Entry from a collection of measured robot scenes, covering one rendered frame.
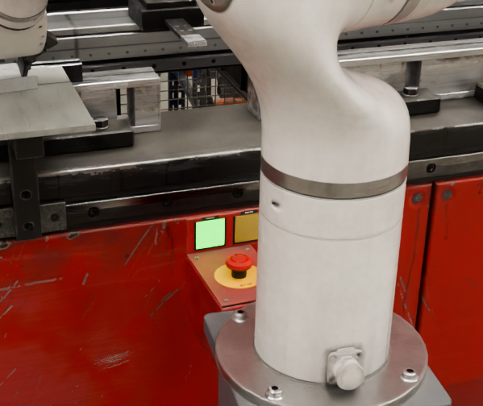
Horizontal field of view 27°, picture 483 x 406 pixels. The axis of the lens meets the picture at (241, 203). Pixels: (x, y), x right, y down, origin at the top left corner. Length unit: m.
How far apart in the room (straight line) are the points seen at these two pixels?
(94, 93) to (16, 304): 0.36
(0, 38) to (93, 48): 0.50
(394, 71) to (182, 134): 0.41
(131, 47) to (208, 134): 0.31
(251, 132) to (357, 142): 0.97
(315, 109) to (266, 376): 0.25
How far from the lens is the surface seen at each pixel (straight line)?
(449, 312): 2.00
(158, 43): 1.96
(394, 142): 0.78
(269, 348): 0.87
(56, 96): 1.53
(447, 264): 1.94
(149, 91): 1.70
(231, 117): 1.79
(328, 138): 0.76
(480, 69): 1.95
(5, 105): 1.50
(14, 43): 1.48
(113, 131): 1.65
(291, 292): 0.83
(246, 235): 1.55
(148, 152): 1.64
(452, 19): 2.20
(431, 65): 1.89
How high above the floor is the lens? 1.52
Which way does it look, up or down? 26 degrees down
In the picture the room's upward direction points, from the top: 1 degrees clockwise
